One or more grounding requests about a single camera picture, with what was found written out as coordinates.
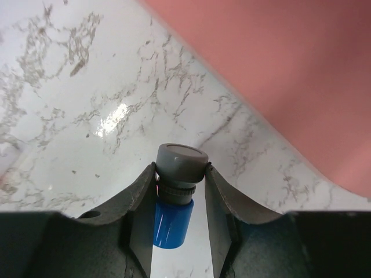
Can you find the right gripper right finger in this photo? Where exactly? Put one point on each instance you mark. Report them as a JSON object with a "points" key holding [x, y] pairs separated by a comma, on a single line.
{"points": [[250, 240]]}

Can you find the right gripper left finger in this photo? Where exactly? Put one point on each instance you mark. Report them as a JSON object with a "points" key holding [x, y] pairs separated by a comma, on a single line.
{"points": [[113, 239]]}

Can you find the blue glue stick grey cap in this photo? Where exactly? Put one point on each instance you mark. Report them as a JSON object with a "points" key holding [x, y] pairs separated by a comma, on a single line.
{"points": [[179, 168]]}

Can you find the pink wooden shelf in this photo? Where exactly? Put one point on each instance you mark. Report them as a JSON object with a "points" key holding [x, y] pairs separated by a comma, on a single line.
{"points": [[304, 66]]}

